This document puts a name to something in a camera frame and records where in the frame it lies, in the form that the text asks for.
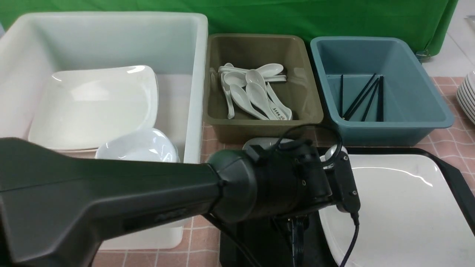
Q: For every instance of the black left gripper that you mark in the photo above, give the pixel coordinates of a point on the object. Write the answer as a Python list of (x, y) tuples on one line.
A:
[(291, 181)]

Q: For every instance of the large white square plate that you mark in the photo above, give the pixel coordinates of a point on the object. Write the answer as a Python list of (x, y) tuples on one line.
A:
[(408, 215)]

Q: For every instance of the small white bowl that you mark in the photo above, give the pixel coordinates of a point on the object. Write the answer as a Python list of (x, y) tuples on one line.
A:
[(265, 142)]

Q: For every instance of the white ceramic soup spoon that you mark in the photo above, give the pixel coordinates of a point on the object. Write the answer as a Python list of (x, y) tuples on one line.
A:
[(257, 96)]

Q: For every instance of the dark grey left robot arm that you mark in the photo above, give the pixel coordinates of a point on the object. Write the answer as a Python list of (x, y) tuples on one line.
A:
[(56, 210)]

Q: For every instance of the white square plate in tub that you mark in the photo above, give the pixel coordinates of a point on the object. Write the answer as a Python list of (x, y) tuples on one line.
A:
[(83, 109)]

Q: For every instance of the black plastic serving tray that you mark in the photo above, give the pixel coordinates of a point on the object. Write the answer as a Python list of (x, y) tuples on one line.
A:
[(330, 231)]

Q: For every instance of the olive green plastic bin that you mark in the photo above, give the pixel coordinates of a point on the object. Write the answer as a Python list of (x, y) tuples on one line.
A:
[(299, 92)]

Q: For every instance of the white spoon centre of bin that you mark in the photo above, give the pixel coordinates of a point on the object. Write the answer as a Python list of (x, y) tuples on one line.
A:
[(240, 97)]

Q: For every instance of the white spoon of bin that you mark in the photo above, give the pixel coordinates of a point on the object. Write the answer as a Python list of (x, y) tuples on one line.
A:
[(228, 78), (240, 97), (267, 70)]

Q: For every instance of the white spoon top of bin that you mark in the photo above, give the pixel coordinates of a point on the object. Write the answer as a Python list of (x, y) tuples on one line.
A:
[(267, 70)]

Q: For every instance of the pink checked tablecloth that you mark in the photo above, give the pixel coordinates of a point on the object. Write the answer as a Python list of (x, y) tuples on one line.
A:
[(200, 243)]

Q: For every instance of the white spoon left of bin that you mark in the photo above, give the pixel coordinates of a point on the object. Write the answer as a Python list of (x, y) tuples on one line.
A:
[(228, 78)]

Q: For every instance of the teal blue plastic bin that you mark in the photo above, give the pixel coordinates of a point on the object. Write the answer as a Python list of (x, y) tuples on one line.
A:
[(407, 106)]

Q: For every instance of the black chopstick in blue bin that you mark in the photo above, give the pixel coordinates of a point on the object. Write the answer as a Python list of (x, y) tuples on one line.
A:
[(346, 115)]

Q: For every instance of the top white bowl in tub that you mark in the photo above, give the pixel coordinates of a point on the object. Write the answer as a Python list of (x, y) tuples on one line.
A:
[(145, 145)]

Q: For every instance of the stack of white plates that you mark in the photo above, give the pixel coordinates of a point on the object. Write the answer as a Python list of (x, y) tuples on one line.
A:
[(465, 96)]

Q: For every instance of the large white plastic tub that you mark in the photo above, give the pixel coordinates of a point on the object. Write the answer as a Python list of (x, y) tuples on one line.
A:
[(174, 45)]

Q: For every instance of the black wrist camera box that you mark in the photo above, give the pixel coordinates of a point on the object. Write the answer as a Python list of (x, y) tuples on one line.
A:
[(344, 193)]

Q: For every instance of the white spoon with printed handle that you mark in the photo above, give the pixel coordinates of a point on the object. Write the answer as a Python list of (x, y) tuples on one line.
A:
[(253, 76)]

